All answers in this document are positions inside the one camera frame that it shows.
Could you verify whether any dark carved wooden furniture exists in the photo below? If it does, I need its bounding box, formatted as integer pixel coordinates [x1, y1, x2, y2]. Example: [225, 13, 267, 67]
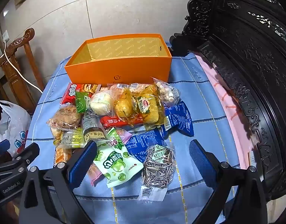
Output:
[169, 0, 286, 201]

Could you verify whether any red yellow snack packet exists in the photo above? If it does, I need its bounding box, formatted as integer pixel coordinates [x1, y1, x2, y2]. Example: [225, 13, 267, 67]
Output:
[78, 83, 102, 98]

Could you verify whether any yellow cake packet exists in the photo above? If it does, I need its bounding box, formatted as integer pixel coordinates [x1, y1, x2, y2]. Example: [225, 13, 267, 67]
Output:
[136, 85, 171, 131]

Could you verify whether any yellow bread packet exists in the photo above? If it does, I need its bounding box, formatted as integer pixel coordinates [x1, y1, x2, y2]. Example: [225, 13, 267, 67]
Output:
[114, 89, 137, 119]

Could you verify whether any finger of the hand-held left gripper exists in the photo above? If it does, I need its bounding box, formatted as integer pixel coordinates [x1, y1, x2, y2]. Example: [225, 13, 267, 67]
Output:
[7, 142, 40, 171]
[0, 139, 11, 155]

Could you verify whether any dark cake packet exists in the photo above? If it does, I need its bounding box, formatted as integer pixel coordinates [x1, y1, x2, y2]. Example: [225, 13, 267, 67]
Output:
[81, 111, 108, 145]

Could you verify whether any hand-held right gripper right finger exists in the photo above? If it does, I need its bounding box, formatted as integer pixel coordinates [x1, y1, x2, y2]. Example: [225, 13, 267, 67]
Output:
[189, 139, 267, 224]

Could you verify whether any bag of white brown balls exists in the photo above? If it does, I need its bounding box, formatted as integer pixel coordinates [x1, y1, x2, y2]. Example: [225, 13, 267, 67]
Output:
[151, 77, 181, 108]

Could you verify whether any pink cloth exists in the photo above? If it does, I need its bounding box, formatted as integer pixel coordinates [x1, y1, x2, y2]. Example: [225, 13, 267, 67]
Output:
[196, 54, 262, 171]

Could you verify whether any orange cracker packet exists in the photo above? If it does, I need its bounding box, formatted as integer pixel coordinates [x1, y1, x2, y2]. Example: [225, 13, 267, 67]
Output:
[55, 146, 72, 166]

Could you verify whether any green candy bag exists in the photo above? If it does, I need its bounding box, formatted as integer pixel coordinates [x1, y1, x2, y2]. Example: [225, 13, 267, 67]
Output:
[93, 143, 144, 188]

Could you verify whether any blue snack bag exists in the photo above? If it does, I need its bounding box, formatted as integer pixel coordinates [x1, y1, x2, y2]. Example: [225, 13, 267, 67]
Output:
[125, 131, 165, 164]
[160, 101, 195, 138]

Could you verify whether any red wafer bar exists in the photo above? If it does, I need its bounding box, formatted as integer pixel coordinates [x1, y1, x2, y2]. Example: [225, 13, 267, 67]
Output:
[100, 113, 146, 129]

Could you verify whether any pink edged bread packet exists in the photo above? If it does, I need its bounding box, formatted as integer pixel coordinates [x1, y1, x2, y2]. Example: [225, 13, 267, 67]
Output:
[87, 163, 104, 187]

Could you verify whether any white plastic bag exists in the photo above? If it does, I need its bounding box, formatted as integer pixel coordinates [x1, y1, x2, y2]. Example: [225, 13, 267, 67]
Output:
[0, 100, 32, 158]

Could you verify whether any orange cardboard box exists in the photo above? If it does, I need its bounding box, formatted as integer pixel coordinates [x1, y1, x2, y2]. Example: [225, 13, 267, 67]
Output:
[64, 33, 173, 84]

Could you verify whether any white bun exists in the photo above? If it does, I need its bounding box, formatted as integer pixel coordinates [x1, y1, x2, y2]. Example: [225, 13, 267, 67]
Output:
[90, 91, 116, 116]

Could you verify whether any yellow green packet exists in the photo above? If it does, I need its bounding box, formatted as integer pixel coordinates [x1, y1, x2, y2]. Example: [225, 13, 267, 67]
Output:
[54, 128, 87, 148]

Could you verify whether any brown wooden chair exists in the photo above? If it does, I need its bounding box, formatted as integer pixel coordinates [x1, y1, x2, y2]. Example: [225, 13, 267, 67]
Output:
[0, 28, 45, 115]

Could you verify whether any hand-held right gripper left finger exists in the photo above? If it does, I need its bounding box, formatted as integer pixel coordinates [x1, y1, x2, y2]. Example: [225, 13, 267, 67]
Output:
[19, 141, 98, 224]

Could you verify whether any sunflower seed bag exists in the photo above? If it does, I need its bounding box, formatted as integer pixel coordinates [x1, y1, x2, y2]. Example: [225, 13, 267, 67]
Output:
[138, 138, 176, 202]

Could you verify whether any white cable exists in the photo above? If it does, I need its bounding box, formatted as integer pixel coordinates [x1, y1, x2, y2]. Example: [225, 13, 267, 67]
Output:
[3, 41, 43, 94]

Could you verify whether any green white small packet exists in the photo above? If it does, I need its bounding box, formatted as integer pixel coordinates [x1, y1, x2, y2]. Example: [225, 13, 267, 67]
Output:
[104, 127, 129, 152]

